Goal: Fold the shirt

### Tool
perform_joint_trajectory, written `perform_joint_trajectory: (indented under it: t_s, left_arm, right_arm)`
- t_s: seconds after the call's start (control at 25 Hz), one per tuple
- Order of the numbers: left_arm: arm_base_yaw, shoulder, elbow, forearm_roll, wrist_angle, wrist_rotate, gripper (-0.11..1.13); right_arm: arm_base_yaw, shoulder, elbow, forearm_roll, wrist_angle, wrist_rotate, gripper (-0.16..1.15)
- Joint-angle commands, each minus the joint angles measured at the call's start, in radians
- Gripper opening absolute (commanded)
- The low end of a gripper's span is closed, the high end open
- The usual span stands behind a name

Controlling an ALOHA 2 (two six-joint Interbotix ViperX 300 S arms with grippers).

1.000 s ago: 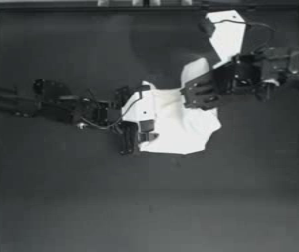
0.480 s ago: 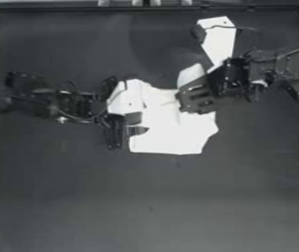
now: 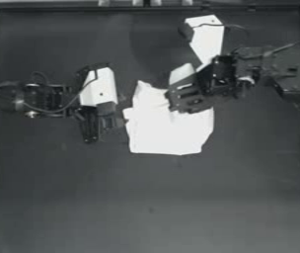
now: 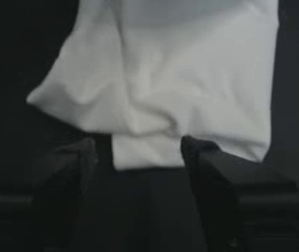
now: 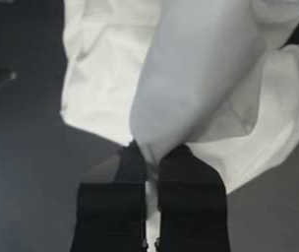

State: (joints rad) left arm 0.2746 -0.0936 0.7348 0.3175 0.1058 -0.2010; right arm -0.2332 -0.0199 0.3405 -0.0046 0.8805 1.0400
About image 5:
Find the white shirt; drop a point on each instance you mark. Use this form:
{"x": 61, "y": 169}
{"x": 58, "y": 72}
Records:
{"x": 178, "y": 72}

